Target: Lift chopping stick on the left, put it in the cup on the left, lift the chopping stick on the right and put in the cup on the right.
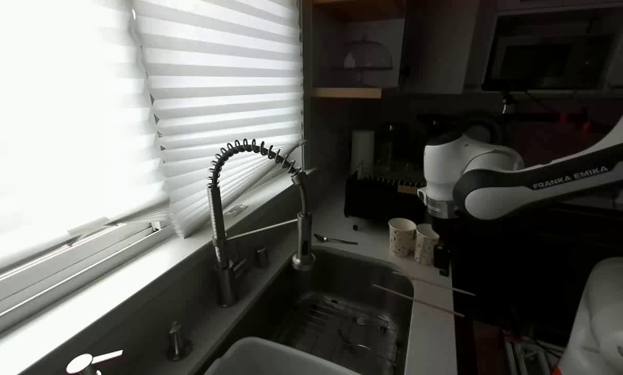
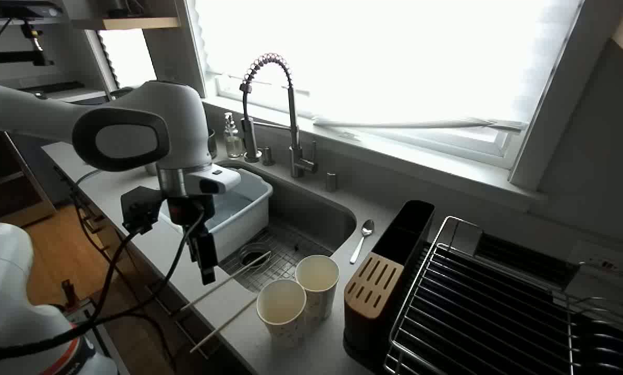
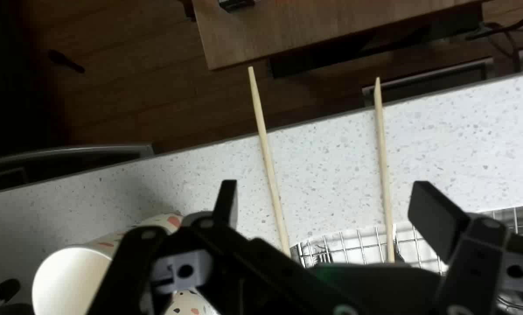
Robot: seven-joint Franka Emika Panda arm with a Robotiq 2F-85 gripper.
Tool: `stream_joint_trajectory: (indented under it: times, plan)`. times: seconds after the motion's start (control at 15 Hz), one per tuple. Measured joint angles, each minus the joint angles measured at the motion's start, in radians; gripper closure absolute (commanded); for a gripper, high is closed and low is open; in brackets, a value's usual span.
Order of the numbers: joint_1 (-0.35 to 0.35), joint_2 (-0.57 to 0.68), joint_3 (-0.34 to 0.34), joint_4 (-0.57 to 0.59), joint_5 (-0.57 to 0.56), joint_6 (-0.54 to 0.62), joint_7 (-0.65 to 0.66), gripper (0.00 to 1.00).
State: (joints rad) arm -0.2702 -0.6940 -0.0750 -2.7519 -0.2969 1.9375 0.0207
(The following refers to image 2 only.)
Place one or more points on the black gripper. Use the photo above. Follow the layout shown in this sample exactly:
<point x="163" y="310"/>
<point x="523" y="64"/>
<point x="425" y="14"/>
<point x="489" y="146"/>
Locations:
<point x="197" y="226"/>

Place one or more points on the light wooden chopstick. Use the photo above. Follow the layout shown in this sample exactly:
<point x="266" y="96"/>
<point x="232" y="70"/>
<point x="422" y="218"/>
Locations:
<point x="221" y="325"/>
<point x="228" y="281"/>

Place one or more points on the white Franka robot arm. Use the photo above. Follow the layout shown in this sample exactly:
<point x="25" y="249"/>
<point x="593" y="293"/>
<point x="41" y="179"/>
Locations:
<point x="171" y="117"/>

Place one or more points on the patterned white paper cup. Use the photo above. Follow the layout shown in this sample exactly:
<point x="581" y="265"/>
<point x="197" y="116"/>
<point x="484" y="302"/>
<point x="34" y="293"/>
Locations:
<point x="280" y="310"/>
<point x="318" y="271"/>

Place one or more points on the white plastic wash basin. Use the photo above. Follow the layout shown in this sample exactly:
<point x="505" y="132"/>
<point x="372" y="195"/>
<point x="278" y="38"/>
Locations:
<point x="244" y="210"/>

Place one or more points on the dark base cabinet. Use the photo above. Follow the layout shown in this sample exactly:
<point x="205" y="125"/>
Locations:
<point x="165" y="350"/>

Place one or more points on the small metal sink fixture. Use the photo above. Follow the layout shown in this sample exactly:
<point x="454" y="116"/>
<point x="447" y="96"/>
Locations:
<point x="267" y="155"/>

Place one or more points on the clear soap bottle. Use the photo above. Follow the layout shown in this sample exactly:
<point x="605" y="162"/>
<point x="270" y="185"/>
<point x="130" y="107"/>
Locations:
<point x="235" y="142"/>

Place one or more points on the chrome spring kitchen faucet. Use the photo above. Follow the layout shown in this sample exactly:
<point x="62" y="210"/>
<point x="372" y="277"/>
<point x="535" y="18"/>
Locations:
<point x="295" y="132"/>

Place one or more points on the metal spoon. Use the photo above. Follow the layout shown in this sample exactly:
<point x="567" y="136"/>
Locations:
<point x="368" y="227"/>

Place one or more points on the black caddy with wooden insert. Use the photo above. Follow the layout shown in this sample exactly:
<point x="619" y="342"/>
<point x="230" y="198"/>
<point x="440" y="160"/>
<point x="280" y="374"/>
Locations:
<point x="408" y="236"/>

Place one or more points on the wooden shelf board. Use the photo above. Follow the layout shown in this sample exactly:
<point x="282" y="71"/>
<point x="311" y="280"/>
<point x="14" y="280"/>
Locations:
<point x="145" y="21"/>

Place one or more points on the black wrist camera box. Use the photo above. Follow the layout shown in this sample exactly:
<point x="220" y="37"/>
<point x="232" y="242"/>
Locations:
<point x="141" y="210"/>

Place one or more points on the white window frame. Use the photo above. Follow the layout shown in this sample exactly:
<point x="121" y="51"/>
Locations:
<point x="562" y="105"/>

